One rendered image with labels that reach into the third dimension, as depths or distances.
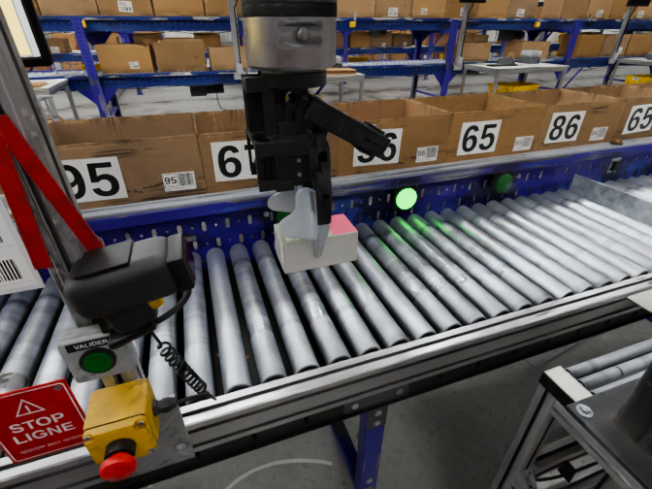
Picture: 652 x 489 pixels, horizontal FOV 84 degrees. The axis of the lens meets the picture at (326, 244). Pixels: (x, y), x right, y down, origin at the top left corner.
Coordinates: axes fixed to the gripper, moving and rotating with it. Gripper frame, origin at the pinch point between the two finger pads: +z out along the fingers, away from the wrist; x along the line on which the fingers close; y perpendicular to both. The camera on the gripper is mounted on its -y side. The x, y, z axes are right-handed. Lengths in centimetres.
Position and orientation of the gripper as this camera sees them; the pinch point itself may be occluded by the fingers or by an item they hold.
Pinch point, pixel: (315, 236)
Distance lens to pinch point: 48.2
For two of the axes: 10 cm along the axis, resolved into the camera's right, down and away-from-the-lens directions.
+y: -9.5, 1.7, -2.7
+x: 3.2, 4.9, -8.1
